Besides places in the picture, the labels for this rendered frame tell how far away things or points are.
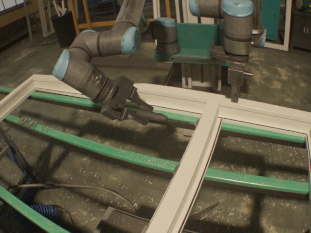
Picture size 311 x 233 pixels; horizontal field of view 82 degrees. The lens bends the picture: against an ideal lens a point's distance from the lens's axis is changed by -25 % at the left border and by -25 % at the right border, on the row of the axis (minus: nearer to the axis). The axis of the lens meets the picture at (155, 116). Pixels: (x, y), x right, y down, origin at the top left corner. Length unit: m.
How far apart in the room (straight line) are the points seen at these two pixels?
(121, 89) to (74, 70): 0.17
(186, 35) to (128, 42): 1.11
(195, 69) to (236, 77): 1.30
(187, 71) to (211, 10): 1.22
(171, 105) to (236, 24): 0.41
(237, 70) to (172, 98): 0.29
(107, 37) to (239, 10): 0.40
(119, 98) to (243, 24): 0.43
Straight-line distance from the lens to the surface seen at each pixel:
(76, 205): 1.76
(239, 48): 0.66
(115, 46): 0.69
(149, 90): 0.86
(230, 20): 0.65
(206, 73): 1.97
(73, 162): 2.04
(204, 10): 0.78
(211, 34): 1.73
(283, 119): 0.81
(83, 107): 1.04
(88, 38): 0.74
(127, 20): 0.76
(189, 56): 1.65
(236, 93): 0.77
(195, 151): 0.62
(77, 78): 0.66
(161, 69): 3.00
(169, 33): 1.62
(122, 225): 0.90
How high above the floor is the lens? 1.39
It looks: 38 degrees down
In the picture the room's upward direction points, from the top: 8 degrees counter-clockwise
